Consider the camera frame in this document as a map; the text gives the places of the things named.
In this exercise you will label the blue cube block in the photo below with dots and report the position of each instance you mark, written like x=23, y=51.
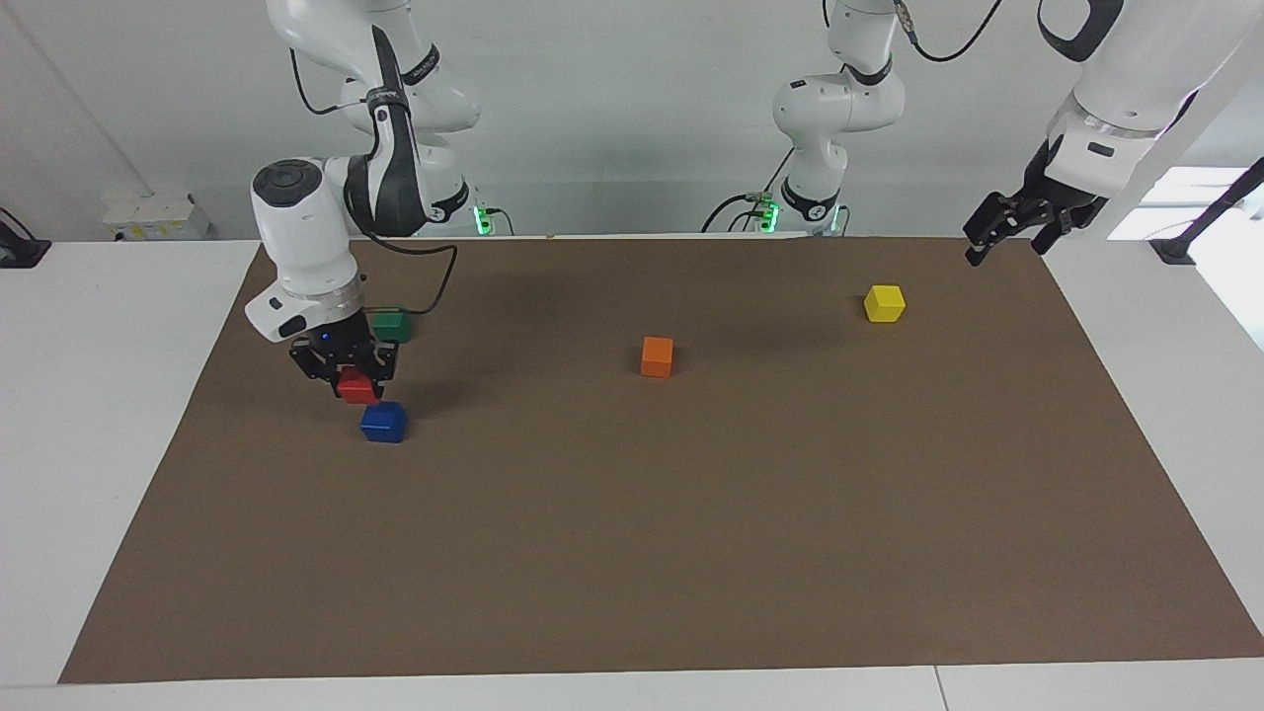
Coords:
x=383, y=423

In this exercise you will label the yellow cube block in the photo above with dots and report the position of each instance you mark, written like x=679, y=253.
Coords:
x=884, y=304

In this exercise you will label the orange cube block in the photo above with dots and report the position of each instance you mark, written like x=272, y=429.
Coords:
x=657, y=357

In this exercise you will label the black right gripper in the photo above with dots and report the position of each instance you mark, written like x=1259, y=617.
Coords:
x=338, y=344

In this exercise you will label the brown paper table mat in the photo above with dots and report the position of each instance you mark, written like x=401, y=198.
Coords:
x=632, y=533

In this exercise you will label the black clamp stand with pole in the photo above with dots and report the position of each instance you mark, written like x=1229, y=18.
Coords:
x=1175, y=249

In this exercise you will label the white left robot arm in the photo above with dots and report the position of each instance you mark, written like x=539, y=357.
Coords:
x=839, y=104

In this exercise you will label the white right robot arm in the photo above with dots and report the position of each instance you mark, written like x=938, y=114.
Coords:
x=301, y=237

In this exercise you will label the white cardboard box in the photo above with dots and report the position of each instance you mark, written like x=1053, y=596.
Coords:
x=153, y=217

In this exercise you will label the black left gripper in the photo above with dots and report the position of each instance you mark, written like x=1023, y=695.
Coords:
x=1065, y=202

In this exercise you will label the red cube block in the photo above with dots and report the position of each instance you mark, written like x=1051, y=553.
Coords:
x=355, y=388

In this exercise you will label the green cube block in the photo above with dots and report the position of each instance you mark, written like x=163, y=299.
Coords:
x=397, y=329

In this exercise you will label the black table clamp mount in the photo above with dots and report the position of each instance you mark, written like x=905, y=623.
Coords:
x=20, y=252

